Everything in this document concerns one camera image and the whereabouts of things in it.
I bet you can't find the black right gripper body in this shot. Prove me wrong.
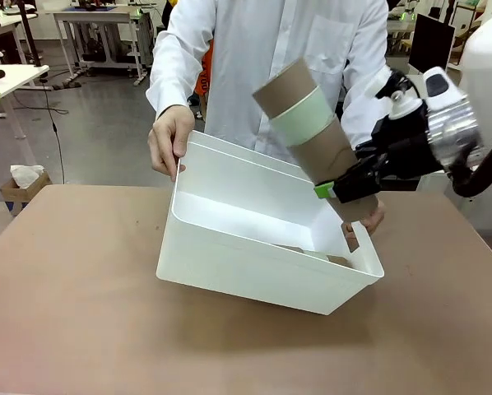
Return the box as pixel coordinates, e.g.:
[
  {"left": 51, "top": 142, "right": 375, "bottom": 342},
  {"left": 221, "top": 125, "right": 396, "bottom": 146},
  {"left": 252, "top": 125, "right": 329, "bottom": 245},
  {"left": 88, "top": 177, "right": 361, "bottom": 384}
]
[{"left": 371, "top": 105, "right": 436, "bottom": 178}]

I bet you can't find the white plastic basket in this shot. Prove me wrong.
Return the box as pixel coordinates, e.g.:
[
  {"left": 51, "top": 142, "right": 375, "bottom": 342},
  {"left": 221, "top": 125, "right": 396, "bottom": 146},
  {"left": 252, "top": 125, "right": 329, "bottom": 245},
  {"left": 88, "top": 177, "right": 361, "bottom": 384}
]
[{"left": 155, "top": 130, "right": 386, "bottom": 317}]

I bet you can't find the person's left forearm white sleeve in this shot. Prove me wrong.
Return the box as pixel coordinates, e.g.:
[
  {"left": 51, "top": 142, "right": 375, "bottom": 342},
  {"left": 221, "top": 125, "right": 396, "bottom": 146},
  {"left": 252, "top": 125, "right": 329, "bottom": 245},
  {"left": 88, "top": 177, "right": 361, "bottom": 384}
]
[{"left": 339, "top": 65, "right": 391, "bottom": 151}]

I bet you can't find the person's right forearm white sleeve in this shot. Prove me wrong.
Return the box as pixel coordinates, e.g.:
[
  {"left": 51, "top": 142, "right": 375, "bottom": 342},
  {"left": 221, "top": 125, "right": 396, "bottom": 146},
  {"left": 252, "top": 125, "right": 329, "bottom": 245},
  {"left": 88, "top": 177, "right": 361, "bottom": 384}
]
[{"left": 146, "top": 61, "right": 197, "bottom": 120}]

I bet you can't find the person's left hand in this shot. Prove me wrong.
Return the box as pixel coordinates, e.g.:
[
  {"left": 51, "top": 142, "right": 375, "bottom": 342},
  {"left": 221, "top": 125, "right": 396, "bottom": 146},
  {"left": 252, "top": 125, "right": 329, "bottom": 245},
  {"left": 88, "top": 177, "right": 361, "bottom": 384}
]
[{"left": 360, "top": 201, "right": 386, "bottom": 235}]

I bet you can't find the person's right hand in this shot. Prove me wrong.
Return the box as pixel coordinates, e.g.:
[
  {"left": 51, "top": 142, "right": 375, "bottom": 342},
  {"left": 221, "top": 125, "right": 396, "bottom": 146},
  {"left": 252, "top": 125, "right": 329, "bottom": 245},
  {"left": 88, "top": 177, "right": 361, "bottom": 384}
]
[{"left": 147, "top": 105, "right": 196, "bottom": 180}]

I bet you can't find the black monitor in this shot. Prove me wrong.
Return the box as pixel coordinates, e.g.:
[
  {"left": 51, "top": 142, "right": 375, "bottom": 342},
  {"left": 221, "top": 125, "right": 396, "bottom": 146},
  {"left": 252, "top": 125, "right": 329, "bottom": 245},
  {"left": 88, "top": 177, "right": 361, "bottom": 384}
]
[{"left": 407, "top": 13, "right": 457, "bottom": 76}]

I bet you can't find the person in white lab coat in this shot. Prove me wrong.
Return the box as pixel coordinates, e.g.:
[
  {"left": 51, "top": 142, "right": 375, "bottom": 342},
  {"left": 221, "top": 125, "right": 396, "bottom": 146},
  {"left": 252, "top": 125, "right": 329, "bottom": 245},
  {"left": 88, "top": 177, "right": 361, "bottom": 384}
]
[{"left": 146, "top": 0, "right": 391, "bottom": 165}]

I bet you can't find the grey workbench blue top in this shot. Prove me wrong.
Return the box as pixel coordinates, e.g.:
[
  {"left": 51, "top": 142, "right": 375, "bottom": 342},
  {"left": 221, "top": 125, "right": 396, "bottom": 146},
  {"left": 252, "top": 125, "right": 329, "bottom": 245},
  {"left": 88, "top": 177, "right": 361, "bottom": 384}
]
[{"left": 52, "top": 4, "right": 149, "bottom": 86}]

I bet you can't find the white tissue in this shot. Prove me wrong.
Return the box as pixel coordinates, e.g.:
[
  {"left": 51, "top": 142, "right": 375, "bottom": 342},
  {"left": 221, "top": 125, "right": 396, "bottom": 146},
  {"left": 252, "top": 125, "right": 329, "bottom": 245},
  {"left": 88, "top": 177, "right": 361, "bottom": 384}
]
[{"left": 9, "top": 164, "right": 45, "bottom": 189}]

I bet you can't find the cardboard box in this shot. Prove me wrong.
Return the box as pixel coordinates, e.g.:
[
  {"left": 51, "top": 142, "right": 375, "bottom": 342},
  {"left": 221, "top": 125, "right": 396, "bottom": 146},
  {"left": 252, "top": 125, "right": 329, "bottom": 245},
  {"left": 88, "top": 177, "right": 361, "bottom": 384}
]
[{"left": 0, "top": 170, "right": 53, "bottom": 218}]

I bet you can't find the white desk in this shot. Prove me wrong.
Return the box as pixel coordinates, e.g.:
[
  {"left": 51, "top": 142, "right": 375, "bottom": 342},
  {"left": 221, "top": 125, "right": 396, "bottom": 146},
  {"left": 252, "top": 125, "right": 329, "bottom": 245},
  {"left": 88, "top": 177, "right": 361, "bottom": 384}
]
[{"left": 0, "top": 63, "right": 51, "bottom": 143}]

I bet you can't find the black pole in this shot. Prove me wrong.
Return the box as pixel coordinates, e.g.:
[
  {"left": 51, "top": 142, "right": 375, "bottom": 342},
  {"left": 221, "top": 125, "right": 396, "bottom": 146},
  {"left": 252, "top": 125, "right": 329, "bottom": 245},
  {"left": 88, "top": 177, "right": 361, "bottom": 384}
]
[{"left": 15, "top": 0, "right": 42, "bottom": 67}]

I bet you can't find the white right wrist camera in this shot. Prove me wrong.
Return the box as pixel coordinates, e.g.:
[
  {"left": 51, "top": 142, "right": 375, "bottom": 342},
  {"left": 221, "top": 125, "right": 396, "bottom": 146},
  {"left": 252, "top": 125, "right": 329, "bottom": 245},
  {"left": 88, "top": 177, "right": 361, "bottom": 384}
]
[{"left": 369, "top": 69, "right": 422, "bottom": 121}]

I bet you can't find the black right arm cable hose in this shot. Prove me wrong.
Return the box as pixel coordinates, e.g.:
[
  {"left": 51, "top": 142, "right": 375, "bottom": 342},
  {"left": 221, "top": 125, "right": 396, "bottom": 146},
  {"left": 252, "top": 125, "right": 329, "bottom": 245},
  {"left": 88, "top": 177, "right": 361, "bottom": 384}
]
[{"left": 449, "top": 130, "right": 492, "bottom": 198}]

